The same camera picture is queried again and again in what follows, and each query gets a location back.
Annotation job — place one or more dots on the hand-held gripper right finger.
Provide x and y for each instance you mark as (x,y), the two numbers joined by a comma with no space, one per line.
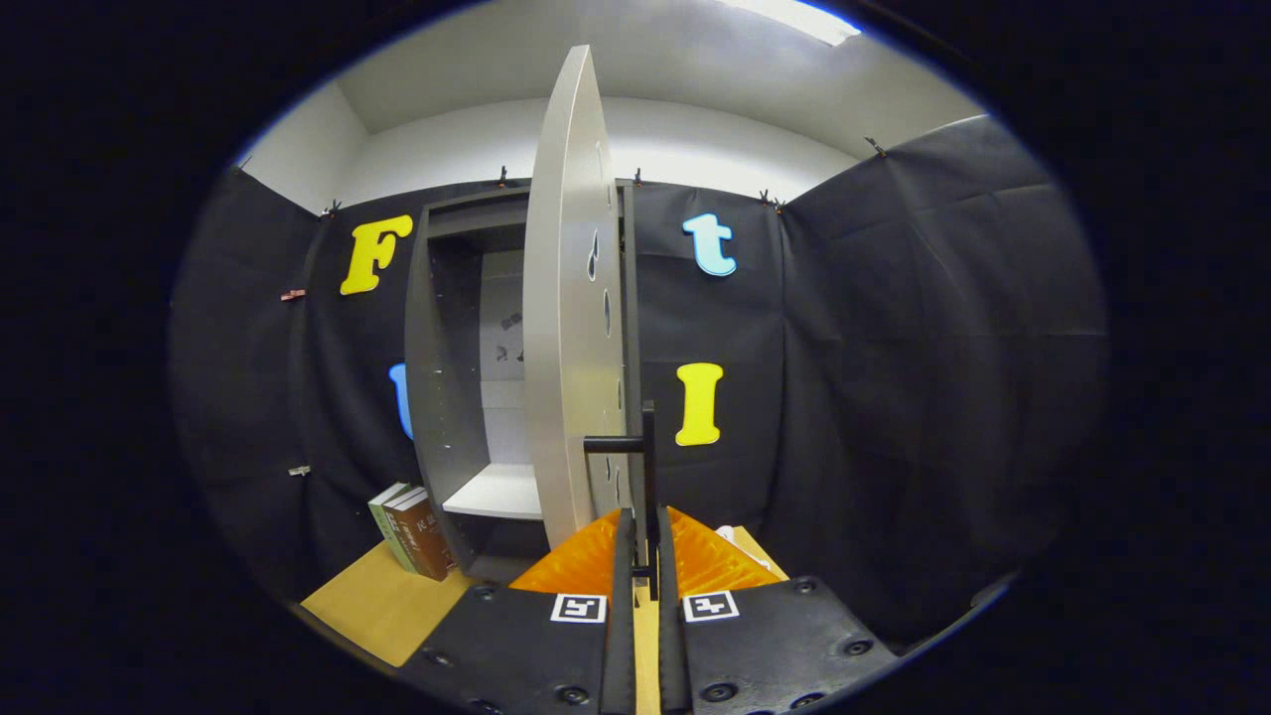
(670,616)

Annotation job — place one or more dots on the brown book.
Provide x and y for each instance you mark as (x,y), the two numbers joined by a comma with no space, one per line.
(422,536)

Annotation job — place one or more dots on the long ceiling light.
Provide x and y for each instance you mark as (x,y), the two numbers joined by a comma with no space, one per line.
(794,15)

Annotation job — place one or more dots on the grey cabinet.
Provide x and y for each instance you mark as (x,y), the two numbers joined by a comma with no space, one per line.
(442,397)

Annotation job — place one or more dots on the black backdrop cloth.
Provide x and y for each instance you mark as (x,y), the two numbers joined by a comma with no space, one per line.
(943,348)

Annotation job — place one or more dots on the beige cabinet door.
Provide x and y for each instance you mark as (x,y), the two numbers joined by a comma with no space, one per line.
(566,298)

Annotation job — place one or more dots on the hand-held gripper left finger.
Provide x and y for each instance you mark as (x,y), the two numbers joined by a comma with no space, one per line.
(621,616)

